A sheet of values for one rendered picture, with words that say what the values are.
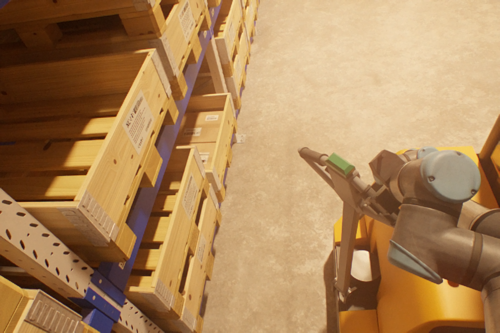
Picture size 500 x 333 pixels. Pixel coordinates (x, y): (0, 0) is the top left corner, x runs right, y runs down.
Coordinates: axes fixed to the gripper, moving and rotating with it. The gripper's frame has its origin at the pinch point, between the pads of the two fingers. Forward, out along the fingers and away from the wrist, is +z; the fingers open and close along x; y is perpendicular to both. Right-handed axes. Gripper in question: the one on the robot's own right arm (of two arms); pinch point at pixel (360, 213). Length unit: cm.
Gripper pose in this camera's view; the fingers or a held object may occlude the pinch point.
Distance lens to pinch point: 148.4
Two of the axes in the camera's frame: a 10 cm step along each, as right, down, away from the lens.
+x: -4.0, -4.7, -7.9
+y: -5.7, -5.5, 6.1
